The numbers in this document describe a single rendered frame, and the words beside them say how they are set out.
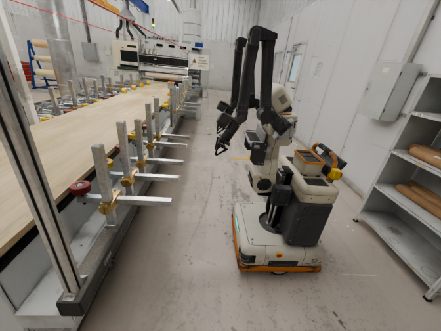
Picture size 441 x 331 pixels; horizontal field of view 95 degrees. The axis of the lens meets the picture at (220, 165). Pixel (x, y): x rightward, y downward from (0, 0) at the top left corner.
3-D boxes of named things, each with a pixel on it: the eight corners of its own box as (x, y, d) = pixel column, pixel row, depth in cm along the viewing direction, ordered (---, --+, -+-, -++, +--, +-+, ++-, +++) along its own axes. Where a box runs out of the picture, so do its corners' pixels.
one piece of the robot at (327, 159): (307, 168, 173) (325, 146, 164) (329, 192, 142) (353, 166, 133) (297, 162, 170) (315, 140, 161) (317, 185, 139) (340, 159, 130)
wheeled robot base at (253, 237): (292, 220, 218) (298, 201, 207) (320, 275, 161) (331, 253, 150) (230, 217, 212) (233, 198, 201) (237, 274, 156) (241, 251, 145)
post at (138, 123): (146, 182, 149) (141, 117, 128) (145, 184, 146) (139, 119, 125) (142, 182, 149) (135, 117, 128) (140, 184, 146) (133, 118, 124)
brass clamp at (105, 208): (123, 198, 104) (122, 189, 101) (112, 215, 92) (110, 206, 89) (111, 197, 103) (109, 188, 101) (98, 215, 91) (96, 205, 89)
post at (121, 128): (134, 196, 125) (125, 119, 103) (132, 199, 122) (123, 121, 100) (128, 196, 124) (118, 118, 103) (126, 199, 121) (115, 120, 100)
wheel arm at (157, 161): (183, 164, 149) (183, 159, 147) (182, 166, 146) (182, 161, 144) (122, 160, 145) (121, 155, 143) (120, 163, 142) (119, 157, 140)
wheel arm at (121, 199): (171, 203, 103) (171, 196, 101) (170, 207, 100) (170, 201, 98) (81, 199, 99) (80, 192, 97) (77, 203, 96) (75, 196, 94)
